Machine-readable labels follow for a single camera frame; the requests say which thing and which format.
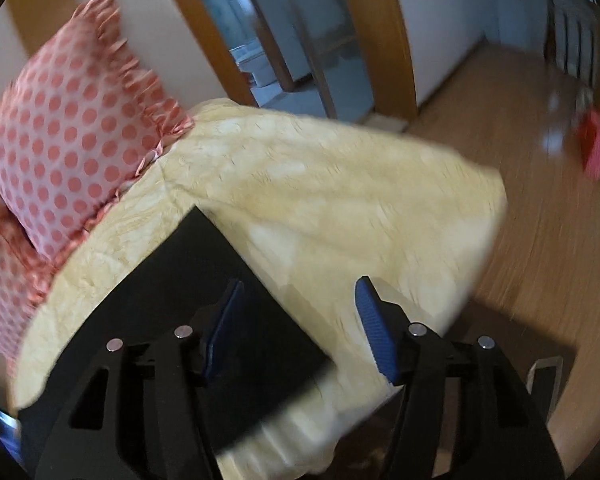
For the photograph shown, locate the red box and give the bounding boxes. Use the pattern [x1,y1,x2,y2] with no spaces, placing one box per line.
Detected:
[580,109,600,181]

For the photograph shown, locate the pink patterned cloth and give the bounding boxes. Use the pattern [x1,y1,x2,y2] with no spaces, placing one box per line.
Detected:
[0,187,88,361]

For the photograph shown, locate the yellow blanket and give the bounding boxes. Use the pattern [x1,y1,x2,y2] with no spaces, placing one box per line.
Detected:
[7,97,508,478]

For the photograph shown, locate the wooden door frame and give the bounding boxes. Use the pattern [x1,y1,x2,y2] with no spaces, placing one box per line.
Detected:
[155,0,420,123]

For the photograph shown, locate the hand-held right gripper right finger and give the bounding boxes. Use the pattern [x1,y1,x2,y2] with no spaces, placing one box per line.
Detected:
[354,275,566,480]

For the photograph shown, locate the pink polka dot pillow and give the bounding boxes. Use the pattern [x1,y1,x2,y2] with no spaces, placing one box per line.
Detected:
[0,0,195,261]

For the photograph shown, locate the dark wooden cabinet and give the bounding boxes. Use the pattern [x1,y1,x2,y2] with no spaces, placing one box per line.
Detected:
[542,0,597,93]

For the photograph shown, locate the black pants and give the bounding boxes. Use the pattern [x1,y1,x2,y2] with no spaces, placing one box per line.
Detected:
[17,205,333,480]

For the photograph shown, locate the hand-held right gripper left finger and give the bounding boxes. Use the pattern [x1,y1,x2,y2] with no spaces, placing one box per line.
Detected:
[34,279,246,480]

